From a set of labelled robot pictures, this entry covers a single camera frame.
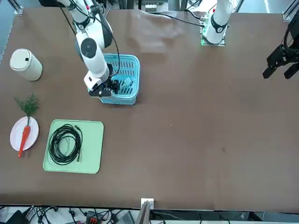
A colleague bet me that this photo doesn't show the red and black plug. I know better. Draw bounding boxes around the red and black plug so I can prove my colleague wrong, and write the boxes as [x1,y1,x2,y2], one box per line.
[85,211,99,224]

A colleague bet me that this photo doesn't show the white power strip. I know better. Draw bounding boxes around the white power strip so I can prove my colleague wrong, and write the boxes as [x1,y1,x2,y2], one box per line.
[142,3,157,13]

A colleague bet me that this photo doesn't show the aluminium camera post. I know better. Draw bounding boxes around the aluminium camera post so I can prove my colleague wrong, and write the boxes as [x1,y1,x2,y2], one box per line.
[135,198,155,224]

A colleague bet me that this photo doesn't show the light blue plastic basket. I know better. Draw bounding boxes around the light blue plastic basket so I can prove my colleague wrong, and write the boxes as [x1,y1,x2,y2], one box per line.
[87,53,141,105]

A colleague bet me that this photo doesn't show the light green tray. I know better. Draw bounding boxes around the light green tray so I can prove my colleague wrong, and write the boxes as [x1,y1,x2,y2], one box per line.
[43,119,105,175]

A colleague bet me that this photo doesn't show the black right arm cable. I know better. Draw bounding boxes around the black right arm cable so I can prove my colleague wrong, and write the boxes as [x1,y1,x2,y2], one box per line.
[56,0,120,77]

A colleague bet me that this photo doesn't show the coiled black cable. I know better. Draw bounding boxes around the coiled black cable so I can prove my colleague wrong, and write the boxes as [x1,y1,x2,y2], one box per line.
[48,124,83,165]

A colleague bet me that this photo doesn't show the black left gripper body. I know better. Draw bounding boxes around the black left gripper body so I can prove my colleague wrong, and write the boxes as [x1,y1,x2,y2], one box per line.
[285,16,299,55]

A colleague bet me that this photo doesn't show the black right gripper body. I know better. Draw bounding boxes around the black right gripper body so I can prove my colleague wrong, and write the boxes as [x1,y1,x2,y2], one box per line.
[101,78,117,92]

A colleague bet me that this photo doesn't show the orange toy carrot green leaves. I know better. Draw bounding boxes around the orange toy carrot green leaves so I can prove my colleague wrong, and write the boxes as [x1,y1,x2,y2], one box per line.
[14,93,41,159]

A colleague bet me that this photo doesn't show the black cable across table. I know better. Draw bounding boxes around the black cable across table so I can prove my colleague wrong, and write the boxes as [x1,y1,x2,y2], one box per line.
[144,11,204,27]

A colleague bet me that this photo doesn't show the cream lidded trash can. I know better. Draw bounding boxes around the cream lidded trash can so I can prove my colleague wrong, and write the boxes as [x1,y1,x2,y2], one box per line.
[9,48,43,82]

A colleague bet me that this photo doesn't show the pink round plate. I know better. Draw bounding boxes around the pink round plate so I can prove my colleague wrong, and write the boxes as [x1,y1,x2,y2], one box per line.
[10,116,40,152]

